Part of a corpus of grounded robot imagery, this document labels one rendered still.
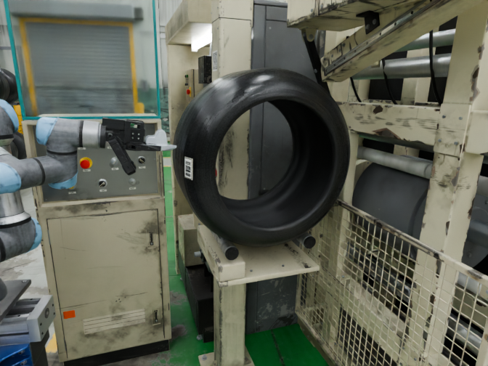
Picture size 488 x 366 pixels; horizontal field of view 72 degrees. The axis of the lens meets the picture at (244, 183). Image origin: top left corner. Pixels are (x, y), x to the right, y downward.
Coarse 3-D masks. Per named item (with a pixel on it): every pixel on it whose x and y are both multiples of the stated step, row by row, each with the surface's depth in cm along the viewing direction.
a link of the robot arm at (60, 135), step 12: (48, 120) 88; (60, 120) 89; (72, 120) 90; (36, 132) 86; (48, 132) 87; (60, 132) 88; (72, 132) 89; (48, 144) 89; (60, 144) 89; (72, 144) 90
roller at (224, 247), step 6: (216, 240) 116; (222, 240) 112; (228, 240) 111; (222, 246) 110; (228, 246) 107; (234, 246) 107; (228, 252) 106; (234, 252) 106; (228, 258) 106; (234, 258) 107
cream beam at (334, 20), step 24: (288, 0) 125; (312, 0) 110; (336, 0) 98; (360, 0) 89; (384, 0) 89; (408, 0) 88; (288, 24) 127; (312, 24) 122; (336, 24) 122; (360, 24) 121
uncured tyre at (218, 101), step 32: (224, 96) 93; (256, 96) 94; (288, 96) 96; (320, 96) 100; (192, 128) 94; (224, 128) 93; (320, 128) 125; (192, 160) 94; (320, 160) 129; (192, 192) 98; (288, 192) 136; (320, 192) 124; (224, 224) 101; (256, 224) 128; (288, 224) 109
